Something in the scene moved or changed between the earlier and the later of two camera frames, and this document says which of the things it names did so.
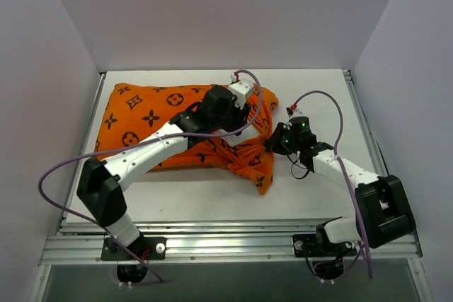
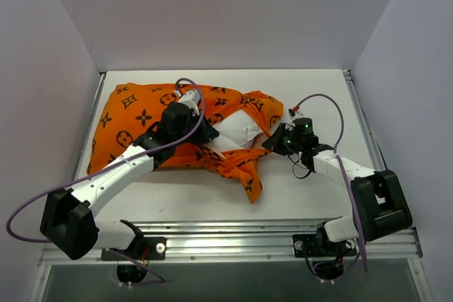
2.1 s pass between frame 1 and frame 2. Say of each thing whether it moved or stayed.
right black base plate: stayed
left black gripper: moved
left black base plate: stayed
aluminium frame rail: stayed
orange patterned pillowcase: moved
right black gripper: stayed
